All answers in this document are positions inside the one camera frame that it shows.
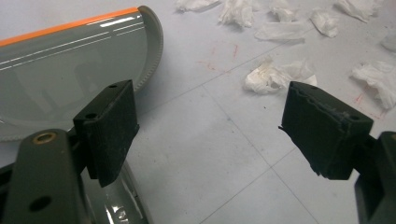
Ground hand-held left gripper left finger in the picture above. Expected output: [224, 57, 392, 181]
[73, 79, 140, 188]

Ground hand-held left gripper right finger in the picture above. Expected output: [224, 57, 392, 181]
[278, 81, 374, 181]

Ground grey dustpan with orange edge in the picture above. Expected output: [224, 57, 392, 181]
[0, 5, 164, 224]

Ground white tissues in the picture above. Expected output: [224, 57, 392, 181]
[175, 0, 396, 110]

